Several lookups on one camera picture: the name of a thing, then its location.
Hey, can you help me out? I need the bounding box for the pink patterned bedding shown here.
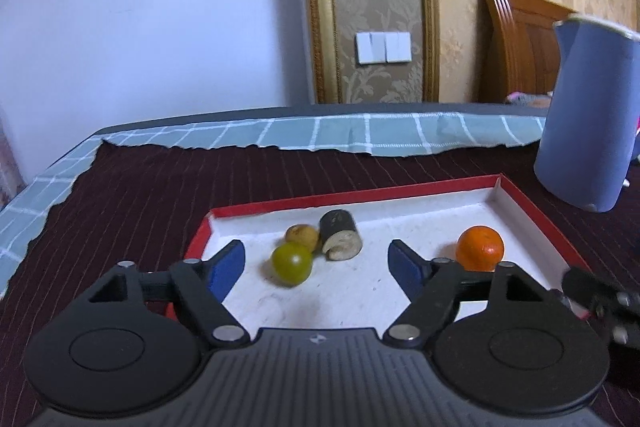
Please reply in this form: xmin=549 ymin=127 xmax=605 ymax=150
xmin=505 ymin=92 xmax=553 ymax=108

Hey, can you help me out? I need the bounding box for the dark maroon striped cloth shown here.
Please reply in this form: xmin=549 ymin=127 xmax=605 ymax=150
xmin=0 ymin=139 xmax=640 ymax=427

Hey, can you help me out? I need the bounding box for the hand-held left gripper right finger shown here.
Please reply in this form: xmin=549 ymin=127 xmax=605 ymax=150
xmin=382 ymin=238 xmax=551 ymax=350

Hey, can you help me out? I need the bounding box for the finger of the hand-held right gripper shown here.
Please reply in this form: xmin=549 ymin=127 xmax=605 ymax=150
xmin=560 ymin=267 xmax=640 ymax=348

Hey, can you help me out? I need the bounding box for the white wall switch panel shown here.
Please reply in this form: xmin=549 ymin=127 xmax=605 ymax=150
xmin=355 ymin=32 xmax=412 ymax=66

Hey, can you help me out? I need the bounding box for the small yellow potato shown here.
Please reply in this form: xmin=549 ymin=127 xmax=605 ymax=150
xmin=285 ymin=224 xmax=320 ymax=253

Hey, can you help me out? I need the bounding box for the wooden headboard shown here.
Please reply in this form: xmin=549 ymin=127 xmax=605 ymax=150
xmin=477 ymin=0 xmax=581 ymax=104

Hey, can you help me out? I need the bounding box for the orange tangerine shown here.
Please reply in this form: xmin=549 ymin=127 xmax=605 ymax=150
xmin=456 ymin=226 xmax=505 ymax=272

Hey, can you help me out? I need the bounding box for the red cardboard box tray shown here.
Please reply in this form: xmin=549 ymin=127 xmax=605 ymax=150
xmin=167 ymin=174 xmax=593 ymax=330

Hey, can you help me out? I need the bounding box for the dark cucumber piece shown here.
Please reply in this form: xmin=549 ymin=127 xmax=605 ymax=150
xmin=319 ymin=209 xmax=363 ymax=262

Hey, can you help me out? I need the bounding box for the light blue checked sheet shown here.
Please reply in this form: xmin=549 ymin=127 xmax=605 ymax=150
xmin=0 ymin=112 xmax=548 ymax=258

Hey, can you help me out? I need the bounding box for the blue electric kettle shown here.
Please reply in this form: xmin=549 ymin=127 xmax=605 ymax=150
xmin=533 ymin=13 xmax=640 ymax=214

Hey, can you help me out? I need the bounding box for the green citrus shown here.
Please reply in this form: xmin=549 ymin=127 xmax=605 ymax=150
xmin=271 ymin=243 xmax=314 ymax=286

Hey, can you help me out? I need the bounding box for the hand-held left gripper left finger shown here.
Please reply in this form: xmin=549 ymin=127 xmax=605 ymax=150
xmin=87 ymin=238 xmax=251 ymax=350

